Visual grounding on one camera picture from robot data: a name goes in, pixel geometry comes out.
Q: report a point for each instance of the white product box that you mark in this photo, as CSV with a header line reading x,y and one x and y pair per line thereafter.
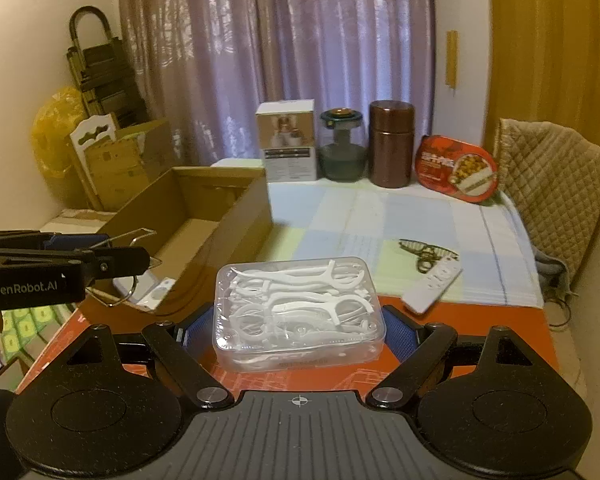
x,y
286,145

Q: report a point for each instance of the beige quilted chair cover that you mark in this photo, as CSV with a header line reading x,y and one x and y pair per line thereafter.
x,y
555,185

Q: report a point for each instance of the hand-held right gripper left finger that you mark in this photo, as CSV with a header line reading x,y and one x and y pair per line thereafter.
x,y
199,329

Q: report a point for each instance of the white remote control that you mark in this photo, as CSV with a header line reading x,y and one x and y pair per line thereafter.
x,y
430,287

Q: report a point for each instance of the clear box of floss picks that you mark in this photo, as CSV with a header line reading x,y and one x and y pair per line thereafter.
x,y
300,310

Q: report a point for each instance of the purple curtain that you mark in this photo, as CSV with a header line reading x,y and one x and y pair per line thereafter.
x,y
280,50

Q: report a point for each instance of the zebra striped hair clip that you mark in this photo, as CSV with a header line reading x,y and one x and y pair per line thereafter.
x,y
425,252

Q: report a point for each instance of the brown cylindrical canister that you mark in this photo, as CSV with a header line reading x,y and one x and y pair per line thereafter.
x,y
391,145

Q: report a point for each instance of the yellow plastic bag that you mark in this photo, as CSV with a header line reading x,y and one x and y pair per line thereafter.
x,y
55,135

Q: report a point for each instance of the grey cloth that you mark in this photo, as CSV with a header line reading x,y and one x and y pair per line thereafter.
x,y
550,270

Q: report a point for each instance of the red printed mat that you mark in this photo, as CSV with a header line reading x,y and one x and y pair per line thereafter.
x,y
505,320

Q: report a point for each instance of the large cardboard box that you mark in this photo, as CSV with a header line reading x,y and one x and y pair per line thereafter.
x,y
230,240

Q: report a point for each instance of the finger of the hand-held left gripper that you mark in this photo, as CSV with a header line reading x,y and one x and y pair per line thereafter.
x,y
120,260
75,241

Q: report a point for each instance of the white cut-out board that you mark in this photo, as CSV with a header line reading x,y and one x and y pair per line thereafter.
x,y
94,132

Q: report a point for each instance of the folding step ladder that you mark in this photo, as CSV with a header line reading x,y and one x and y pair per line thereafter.
x,y
100,75

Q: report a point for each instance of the red oval food tin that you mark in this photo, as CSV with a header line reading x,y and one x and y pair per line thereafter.
x,y
455,170

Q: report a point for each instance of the checked bed sheet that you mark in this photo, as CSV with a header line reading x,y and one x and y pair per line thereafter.
x,y
355,220

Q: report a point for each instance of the yellow wall strip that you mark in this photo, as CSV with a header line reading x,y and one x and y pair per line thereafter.
x,y
451,60

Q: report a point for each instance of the glass jar with green lid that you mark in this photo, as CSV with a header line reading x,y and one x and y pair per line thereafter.
x,y
341,155

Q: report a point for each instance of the green patterned packet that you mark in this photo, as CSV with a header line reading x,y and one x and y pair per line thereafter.
x,y
25,327

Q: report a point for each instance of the flattened cardboard pieces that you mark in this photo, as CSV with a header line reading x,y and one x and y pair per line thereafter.
x,y
125,170

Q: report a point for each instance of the wooden wardrobe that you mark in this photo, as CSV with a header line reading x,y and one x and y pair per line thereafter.
x,y
555,35

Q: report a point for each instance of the small white box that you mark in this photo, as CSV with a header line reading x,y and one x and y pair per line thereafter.
x,y
155,296

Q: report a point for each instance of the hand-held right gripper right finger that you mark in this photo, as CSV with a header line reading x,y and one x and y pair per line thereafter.
x,y
395,329

